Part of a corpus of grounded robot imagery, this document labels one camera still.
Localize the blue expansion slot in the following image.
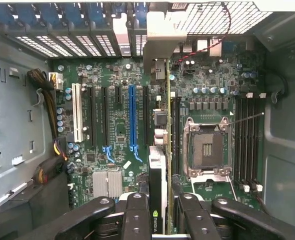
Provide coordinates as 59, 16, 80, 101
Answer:
128, 84, 144, 164

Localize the red black twisted wire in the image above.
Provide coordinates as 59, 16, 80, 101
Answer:
176, 1, 233, 66

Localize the black yellow wire bundle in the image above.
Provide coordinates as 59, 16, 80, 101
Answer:
26, 68, 68, 141
34, 139, 70, 186

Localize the white power connector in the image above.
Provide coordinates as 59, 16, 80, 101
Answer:
48, 71, 64, 91

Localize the silver socket cover frame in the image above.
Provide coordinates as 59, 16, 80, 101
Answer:
188, 173, 235, 198

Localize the CPU socket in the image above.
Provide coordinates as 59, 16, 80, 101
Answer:
183, 117, 232, 180

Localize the black RAM slot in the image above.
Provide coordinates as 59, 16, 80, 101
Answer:
234, 94, 243, 187
254, 92, 266, 192
176, 96, 183, 176
172, 96, 178, 176
248, 94, 257, 192
241, 92, 254, 193

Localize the open black PC case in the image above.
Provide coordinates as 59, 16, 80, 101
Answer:
0, 0, 295, 240

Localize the green Dell motherboard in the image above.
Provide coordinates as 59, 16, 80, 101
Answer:
51, 56, 266, 226

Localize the short black expansion slot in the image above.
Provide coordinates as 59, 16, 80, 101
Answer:
114, 86, 123, 105

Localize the white expansion slot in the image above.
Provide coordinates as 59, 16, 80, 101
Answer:
71, 82, 84, 144

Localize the black wire with clip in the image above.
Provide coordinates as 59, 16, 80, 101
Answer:
258, 68, 289, 102

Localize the black plastic shroud box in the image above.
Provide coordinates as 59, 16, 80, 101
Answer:
0, 172, 72, 226

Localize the long black expansion slot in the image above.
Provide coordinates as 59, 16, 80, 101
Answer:
141, 86, 150, 146
100, 86, 116, 164
88, 86, 98, 149

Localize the perforated metal slot cover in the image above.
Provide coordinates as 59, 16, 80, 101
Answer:
34, 34, 80, 58
54, 34, 100, 58
95, 34, 119, 57
7, 34, 61, 59
74, 34, 110, 57

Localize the silver chipset heatsink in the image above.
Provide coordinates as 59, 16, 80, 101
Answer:
91, 170, 124, 199

